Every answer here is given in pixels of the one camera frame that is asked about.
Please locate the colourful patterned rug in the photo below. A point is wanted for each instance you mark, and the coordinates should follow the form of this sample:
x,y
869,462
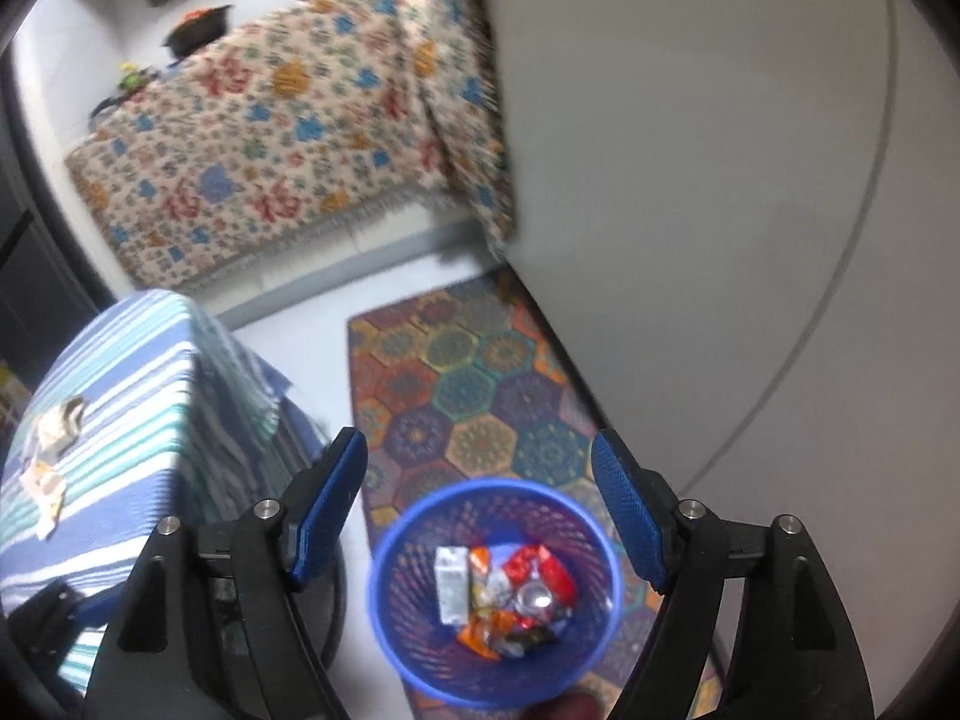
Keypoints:
x,y
465,390

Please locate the striped tablecloth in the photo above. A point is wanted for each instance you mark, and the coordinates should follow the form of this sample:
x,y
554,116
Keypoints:
x,y
127,390

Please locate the cooking pot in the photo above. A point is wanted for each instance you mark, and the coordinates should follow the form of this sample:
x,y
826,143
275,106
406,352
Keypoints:
x,y
199,28

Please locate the yellow green containers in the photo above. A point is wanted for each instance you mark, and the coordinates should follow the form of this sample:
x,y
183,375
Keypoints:
x,y
133,79

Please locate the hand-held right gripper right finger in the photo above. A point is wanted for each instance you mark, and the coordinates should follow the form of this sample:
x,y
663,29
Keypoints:
x,y
634,517

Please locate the narrow patterned cloth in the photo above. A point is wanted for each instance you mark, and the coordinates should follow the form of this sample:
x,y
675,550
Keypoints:
x,y
465,127

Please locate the red shiny wrapper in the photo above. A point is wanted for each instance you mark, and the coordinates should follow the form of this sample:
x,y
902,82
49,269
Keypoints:
x,y
544,562

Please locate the blue mesh wastebasket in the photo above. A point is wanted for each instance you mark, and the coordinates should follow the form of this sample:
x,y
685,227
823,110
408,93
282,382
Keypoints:
x,y
405,532

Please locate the small paper wrapper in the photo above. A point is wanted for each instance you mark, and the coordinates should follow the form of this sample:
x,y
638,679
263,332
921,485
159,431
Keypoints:
x,y
45,491

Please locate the large patterned cloth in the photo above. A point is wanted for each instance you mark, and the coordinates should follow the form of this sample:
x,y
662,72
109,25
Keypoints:
x,y
247,150

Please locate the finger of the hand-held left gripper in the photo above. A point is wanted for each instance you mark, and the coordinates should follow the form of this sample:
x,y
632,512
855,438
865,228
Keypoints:
x,y
45,619

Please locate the white drink carton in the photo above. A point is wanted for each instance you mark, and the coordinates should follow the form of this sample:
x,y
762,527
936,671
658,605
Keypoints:
x,y
451,585

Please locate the orange snack wrapper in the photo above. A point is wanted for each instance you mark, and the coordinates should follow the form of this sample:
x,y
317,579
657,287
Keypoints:
x,y
484,630

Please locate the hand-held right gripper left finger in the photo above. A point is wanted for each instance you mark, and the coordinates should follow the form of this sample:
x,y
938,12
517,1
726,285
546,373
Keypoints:
x,y
326,517

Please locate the white printed wrapper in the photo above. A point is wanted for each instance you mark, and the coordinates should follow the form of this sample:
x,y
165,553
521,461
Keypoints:
x,y
491,585

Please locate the grey cabinet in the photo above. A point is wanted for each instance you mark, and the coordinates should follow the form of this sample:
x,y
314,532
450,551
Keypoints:
x,y
675,202

